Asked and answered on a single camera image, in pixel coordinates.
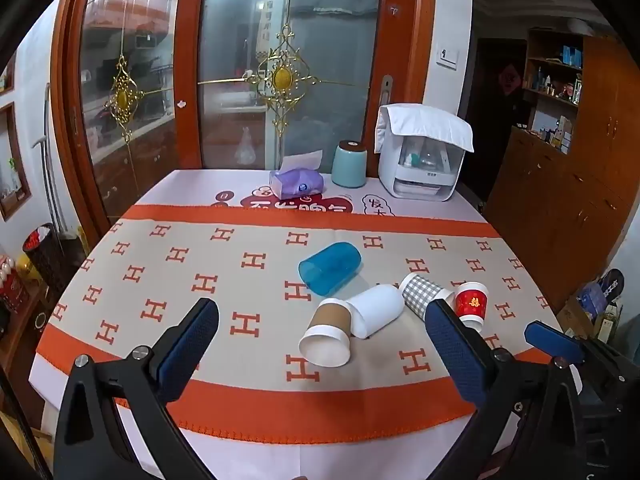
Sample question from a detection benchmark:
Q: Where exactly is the purple tissue box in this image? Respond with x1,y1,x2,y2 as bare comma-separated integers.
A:
269,150,326,199

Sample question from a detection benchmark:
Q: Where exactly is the red door decoration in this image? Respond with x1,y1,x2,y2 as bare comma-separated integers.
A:
500,62,524,94

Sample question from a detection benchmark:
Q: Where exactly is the orange patterned table runner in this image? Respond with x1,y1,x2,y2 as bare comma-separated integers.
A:
35,205,566,436

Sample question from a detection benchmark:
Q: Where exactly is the red label paper cup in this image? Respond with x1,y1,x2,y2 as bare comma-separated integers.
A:
453,281,489,332

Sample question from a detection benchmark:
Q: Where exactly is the grey mop pole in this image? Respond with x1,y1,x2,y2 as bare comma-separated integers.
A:
31,85,67,241

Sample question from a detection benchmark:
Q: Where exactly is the black round sign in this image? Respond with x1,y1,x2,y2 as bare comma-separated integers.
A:
600,269,626,307

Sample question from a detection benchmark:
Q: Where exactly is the wooden cabinet with shelves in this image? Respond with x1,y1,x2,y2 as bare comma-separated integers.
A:
482,27,640,311

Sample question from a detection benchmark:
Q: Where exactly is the wooden glass door gold ornament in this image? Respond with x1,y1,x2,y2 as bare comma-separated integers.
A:
51,0,207,241
177,0,435,181

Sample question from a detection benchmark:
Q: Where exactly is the grey checked paper cup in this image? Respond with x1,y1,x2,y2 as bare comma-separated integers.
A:
398,273,455,319

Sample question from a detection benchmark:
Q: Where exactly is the blue carton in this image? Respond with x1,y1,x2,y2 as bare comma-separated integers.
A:
575,280,607,322

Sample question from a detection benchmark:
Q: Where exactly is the blue transparent plastic cup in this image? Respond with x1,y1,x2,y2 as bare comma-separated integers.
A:
298,241,362,297

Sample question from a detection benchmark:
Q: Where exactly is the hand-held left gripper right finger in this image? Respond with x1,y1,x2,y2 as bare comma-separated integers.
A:
424,298,587,480

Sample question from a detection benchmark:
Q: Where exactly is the plain white cup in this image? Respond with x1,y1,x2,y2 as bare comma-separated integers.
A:
346,284,405,339

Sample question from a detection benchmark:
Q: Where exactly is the white cloth cover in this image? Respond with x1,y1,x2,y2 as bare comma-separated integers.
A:
375,103,474,154

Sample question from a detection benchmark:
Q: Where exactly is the brown sleeve paper cup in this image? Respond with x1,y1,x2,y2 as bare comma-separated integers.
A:
298,298,357,367

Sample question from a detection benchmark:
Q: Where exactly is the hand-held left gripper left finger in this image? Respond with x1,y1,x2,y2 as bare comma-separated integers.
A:
52,298,220,480

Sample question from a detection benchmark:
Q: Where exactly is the white countertop appliance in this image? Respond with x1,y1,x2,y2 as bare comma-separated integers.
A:
378,132,463,202

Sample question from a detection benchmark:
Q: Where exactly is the teal canister with brown lid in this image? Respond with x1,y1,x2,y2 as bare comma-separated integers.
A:
331,140,368,189

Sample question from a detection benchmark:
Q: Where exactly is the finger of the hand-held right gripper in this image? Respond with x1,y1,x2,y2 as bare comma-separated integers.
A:
524,322,587,367

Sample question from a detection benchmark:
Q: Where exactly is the row of small shelf bottles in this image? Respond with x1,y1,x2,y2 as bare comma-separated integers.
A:
530,45,585,106

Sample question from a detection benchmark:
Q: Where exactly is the wooden wall frame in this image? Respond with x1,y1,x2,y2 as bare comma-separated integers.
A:
0,102,34,222

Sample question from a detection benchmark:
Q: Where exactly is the black mesh basket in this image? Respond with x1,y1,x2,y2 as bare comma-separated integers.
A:
22,223,67,292

